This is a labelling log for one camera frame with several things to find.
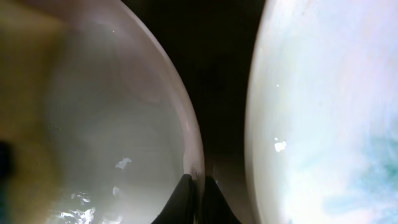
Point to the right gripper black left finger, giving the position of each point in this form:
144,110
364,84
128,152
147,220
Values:
181,205

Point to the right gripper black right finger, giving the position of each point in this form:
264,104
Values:
214,207

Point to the white plate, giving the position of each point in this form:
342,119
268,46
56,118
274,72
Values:
320,141
96,124

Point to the large dark brown tray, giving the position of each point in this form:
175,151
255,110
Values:
211,42

